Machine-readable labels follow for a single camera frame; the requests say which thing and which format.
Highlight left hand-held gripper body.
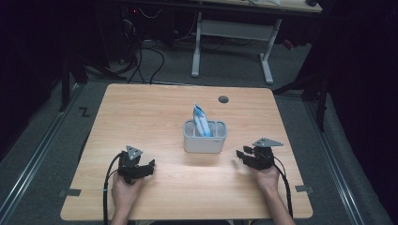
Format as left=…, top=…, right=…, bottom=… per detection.
left=117, top=144, right=150, bottom=185

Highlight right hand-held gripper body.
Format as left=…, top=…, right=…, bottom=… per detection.
left=247, top=137, right=284, bottom=171

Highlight grey plastic organizer box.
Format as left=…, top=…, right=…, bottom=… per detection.
left=182, top=119, right=228, bottom=155

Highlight blue white toothpaste tube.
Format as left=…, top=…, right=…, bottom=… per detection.
left=192, top=102, right=214, bottom=138

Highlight person's right hand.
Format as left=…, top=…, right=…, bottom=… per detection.
left=253, top=164, right=282, bottom=194

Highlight person's left hand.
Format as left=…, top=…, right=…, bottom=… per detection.
left=111, top=172, right=145, bottom=214

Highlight grey tape strip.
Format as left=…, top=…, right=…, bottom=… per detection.
left=294, top=185, right=314, bottom=194
left=58, top=188, right=82, bottom=198

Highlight black metal stand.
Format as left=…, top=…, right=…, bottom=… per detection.
left=271, top=67, right=330, bottom=133
left=58, top=51, right=128, bottom=113

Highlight white-legged wooden desk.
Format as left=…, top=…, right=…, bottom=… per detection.
left=190, top=0, right=324, bottom=85

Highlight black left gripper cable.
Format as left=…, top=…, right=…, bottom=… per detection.
left=102, top=152, right=124, bottom=225

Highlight metal floor rail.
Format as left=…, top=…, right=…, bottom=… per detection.
left=303, top=98, right=366, bottom=225
left=0, top=83, right=86, bottom=218

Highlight black floor cables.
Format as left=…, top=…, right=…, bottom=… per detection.
left=120, top=8, right=198, bottom=85

